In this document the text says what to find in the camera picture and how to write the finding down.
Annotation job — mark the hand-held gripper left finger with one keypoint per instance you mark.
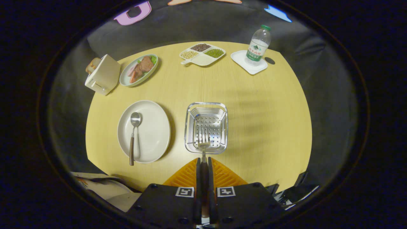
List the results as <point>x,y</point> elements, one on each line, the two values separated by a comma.
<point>198,190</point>

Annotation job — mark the pale green oval plate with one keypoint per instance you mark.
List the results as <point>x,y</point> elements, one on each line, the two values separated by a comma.
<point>127,81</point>

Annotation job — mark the pile of green beans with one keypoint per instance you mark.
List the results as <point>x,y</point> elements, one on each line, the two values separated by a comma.
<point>214,53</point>

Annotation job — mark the white divided dish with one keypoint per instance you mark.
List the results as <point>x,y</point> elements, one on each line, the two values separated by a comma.
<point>202,59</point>

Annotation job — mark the clear water bottle green cap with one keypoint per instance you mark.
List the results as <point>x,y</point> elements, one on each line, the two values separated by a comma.
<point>257,47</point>

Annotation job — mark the crumpled paper and cardboard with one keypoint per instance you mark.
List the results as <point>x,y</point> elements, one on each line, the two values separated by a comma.
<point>105,187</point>

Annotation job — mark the brown meat slice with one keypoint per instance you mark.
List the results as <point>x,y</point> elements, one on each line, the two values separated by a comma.
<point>144,65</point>

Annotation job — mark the pink ham slice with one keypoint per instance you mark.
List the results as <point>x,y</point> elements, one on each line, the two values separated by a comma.
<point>131,70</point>

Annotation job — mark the pile of dark red beans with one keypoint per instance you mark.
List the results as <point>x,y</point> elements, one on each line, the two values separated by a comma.
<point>200,47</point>

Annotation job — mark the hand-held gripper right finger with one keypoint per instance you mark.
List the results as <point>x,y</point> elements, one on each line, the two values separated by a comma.
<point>210,190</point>

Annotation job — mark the toast bread slice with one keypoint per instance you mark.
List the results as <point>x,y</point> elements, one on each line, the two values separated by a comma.
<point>93,65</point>

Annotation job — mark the pile of yellow soybeans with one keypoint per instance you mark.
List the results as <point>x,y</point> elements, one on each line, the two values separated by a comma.
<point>189,54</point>

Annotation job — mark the metal perforated basket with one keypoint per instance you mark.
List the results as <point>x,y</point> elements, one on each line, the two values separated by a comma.
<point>206,122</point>

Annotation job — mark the cream toaster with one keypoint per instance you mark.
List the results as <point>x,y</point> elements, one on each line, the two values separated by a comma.
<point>106,74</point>

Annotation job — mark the green lettuce leaf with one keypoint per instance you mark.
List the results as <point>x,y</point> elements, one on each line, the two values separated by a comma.
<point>153,59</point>

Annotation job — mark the white square coaster tray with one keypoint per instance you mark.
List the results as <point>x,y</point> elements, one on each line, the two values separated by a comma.
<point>251,68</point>

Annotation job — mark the white round plate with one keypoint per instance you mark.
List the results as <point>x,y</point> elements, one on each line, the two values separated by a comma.
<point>152,133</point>

